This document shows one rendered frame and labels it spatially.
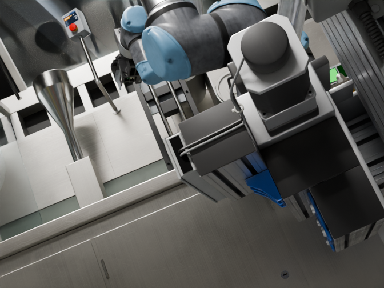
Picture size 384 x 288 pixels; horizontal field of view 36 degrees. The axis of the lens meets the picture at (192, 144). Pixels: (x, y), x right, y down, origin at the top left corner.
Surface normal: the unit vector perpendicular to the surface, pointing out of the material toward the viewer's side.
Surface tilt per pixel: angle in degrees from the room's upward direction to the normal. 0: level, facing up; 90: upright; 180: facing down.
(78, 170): 90
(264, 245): 90
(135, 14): 90
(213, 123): 90
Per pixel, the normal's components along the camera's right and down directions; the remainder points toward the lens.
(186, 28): 0.17, -0.39
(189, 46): 0.31, 0.02
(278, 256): -0.10, -0.29
